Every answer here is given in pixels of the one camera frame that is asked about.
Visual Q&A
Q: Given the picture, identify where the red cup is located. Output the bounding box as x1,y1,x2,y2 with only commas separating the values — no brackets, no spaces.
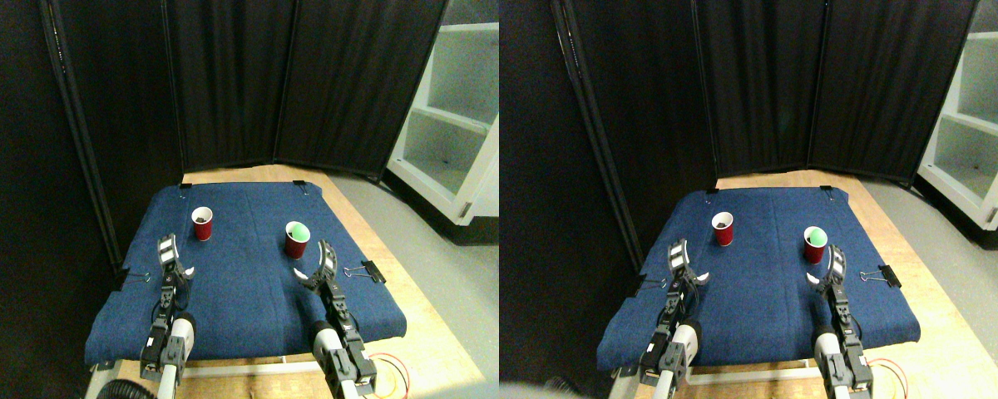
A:
711,211,735,248
284,221,311,259
191,206,215,243
803,226,829,265

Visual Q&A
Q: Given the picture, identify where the dark blue cloth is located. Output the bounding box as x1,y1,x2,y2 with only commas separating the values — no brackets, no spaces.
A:
596,186,922,372
83,180,408,368

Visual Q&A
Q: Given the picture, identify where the black curtain stand pole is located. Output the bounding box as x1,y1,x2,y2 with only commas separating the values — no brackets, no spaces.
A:
37,0,126,271
549,0,643,275

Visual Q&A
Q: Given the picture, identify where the white shelf unit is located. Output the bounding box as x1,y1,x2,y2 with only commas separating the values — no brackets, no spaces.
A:
386,0,499,227
917,8,998,232

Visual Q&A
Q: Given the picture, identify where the white metal frame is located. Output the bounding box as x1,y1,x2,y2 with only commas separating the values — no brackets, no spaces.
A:
607,362,857,399
86,356,333,399

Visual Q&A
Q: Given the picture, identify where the red wire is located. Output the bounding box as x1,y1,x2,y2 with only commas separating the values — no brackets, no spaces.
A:
372,352,411,398
869,357,909,397

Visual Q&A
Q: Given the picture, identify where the black ribbed hose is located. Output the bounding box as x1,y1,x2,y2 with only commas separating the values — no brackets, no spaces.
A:
96,378,140,399

